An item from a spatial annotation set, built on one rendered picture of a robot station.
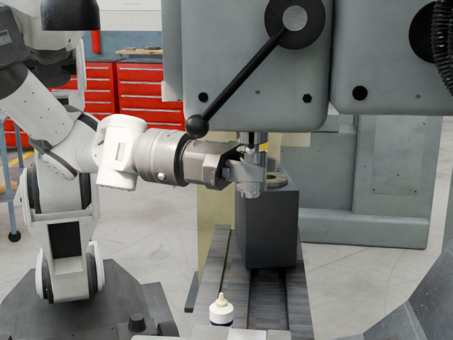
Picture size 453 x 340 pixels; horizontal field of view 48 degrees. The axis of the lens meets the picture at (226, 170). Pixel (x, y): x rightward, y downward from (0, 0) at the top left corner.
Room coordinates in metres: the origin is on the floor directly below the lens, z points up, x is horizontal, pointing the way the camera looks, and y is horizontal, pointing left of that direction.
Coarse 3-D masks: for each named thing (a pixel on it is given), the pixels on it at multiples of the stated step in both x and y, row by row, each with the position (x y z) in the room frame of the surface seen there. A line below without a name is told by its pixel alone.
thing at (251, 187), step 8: (240, 160) 0.73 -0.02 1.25; (248, 160) 0.72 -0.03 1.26; (256, 160) 0.72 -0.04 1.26; (264, 160) 0.73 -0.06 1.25; (240, 184) 0.73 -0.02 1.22; (248, 184) 0.72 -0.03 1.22; (256, 184) 0.72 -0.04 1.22; (264, 184) 0.73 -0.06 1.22; (248, 192) 0.72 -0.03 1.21; (256, 192) 0.72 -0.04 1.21
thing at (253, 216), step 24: (240, 192) 1.16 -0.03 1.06; (264, 192) 1.06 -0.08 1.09; (288, 192) 1.07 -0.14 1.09; (240, 216) 1.15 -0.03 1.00; (264, 216) 1.06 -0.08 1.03; (288, 216) 1.07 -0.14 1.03; (240, 240) 1.15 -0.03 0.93; (264, 240) 1.06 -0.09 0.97; (288, 240) 1.07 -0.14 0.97; (264, 264) 1.06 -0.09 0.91; (288, 264) 1.07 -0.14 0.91
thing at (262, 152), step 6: (240, 150) 0.73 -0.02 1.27; (246, 150) 0.73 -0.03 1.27; (252, 150) 0.73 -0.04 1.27; (258, 150) 0.73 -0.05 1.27; (264, 150) 0.73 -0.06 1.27; (240, 156) 0.73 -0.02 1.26; (246, 156) 0.72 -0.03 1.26; (252, 156) 0.72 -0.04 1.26; (258, 156) 0.72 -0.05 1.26; (264, 156) 0.73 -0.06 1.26
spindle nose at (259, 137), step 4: (240, 132) 0.73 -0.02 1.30; (244, 132) 0.72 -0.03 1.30; (248, 132) 0.72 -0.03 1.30; (256, 132) 0.72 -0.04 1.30; (260, 132) 0.72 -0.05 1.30; (264, 132) 0.73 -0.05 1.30; (240, 136) 0.73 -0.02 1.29; (244, 136) 0.72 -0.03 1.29; (248, 136) 0.72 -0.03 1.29; (256, 136) 0.72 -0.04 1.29; (260, 136) 0.72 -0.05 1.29; (264, 136) 0.73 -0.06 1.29; (240, 140) 0.73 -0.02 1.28; (244, 140) 0.72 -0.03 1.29; (248, 140) 0.72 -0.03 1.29; (256, 140) 0.72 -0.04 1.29; (260, 140) 0.72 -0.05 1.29; (264, 140) 0.73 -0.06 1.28
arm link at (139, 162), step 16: (112, 128) 0.82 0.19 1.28; (112, 144) 0.81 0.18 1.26; (128, 144) 0.80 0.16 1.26; (144, 144) 0.77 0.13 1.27; (112, 160) 0.80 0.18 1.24; (128, 160) 0.79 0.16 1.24; (144, 160) 0.77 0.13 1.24; (112, 176) 0.79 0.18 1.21; (128, 176) 0.79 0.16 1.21; (144, 176) 0.77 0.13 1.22
